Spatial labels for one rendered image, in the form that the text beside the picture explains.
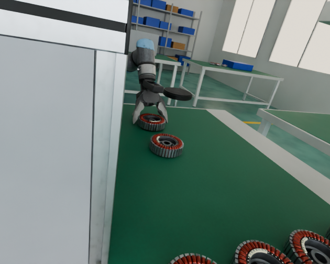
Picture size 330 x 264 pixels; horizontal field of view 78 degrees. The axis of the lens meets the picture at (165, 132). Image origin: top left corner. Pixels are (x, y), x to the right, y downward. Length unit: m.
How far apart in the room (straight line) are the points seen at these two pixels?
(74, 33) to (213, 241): 0.41
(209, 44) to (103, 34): 8.28
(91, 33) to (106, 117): 0.08
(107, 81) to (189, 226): 0.35
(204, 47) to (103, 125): 8.16
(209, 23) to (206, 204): 8.03
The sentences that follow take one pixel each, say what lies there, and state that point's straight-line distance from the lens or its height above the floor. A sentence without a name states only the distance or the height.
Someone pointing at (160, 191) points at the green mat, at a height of 0.75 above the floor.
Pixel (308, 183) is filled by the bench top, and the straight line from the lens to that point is 0.83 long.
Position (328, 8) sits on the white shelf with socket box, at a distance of 0.54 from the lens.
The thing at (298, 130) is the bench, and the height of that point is 0.74.
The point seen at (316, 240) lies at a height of 0.78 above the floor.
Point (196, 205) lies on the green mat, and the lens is 0.51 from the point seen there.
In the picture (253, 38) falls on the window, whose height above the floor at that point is 1.47.
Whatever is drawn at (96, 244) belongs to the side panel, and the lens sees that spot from 0.36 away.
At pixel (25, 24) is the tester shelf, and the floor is 1.08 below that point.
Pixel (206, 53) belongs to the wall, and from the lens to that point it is 8.45.
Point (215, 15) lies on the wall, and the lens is 8.48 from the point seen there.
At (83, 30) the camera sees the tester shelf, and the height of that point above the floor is 1.08.
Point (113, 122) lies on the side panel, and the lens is 0.23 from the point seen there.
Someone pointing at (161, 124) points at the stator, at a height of 0.78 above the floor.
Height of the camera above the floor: 1.09
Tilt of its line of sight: 25 degrees down
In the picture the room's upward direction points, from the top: 11 degrees clockwise
